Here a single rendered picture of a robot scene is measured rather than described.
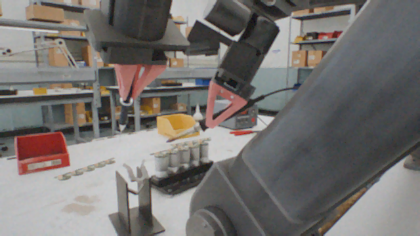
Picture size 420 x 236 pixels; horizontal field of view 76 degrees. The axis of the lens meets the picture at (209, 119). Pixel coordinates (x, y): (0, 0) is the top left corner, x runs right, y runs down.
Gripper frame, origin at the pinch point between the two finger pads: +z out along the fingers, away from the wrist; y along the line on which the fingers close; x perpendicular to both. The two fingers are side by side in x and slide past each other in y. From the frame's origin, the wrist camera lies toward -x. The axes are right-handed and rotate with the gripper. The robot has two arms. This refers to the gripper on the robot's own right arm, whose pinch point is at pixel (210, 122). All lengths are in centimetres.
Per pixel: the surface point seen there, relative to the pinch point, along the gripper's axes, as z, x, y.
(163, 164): 11.1, -4.0, 0.4
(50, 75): 59, -118, -192
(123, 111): 2.6, -12.6, 11.1
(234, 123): 3.8, 13.6, -46.7
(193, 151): 7.9, 0.5, -5.4
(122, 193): 12.2, -7.6, 13.5
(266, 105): -5, 157, -536
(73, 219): 21.0, -12.2, 10.8
